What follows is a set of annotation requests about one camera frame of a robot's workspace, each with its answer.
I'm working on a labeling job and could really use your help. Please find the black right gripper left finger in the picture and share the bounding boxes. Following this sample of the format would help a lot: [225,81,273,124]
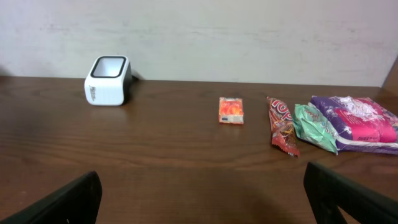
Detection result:
[1,171,102,224]

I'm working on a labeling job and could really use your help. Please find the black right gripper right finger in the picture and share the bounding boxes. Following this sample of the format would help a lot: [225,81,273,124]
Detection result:
[303,162,397,223]

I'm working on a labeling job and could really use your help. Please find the green snack packet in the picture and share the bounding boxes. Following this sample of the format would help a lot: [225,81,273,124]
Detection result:
[293,104,338,155]

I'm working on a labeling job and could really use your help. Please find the orange chocolate bar wrapper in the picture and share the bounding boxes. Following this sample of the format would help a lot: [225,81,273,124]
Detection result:
[267,96,300,157]

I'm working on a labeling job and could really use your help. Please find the pink purple liner pack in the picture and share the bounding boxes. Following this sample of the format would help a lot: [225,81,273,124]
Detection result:
[308,96,397,155]

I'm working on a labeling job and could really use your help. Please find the orange white tissue pack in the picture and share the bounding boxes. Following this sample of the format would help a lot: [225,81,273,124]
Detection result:
[218,97,244,124]

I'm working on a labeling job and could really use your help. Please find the white barcode scanner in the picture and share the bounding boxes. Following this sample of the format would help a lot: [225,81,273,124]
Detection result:
[84,55,133,106]

